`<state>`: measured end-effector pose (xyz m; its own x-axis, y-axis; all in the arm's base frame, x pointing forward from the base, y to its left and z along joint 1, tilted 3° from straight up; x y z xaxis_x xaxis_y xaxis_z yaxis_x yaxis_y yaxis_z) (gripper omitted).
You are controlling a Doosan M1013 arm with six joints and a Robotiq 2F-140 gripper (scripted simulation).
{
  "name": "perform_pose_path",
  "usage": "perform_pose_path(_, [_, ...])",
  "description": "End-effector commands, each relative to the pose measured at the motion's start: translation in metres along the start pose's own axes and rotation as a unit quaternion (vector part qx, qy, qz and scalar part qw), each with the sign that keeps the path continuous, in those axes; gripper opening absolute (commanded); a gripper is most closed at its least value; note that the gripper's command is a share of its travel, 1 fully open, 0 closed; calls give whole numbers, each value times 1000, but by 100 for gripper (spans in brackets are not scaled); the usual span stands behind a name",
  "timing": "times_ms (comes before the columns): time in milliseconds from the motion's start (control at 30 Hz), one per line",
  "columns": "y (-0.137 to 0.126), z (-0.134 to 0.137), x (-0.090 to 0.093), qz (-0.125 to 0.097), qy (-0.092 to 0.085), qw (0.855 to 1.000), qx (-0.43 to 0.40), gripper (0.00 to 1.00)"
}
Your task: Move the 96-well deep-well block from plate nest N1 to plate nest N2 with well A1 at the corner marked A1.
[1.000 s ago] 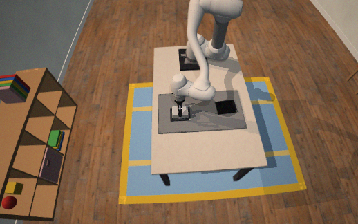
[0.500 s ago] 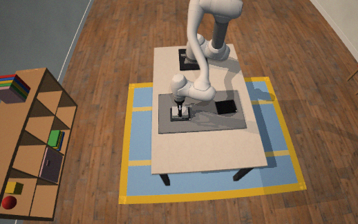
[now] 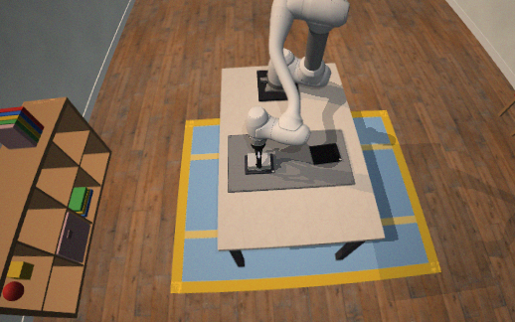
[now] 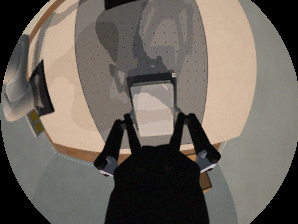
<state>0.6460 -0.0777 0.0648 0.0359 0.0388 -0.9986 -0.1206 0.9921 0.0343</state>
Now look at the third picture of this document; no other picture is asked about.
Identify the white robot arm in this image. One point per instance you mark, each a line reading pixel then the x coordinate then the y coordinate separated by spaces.
pixel 285 69

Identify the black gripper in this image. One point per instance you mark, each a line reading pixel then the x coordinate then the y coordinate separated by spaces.
pixel 258 150

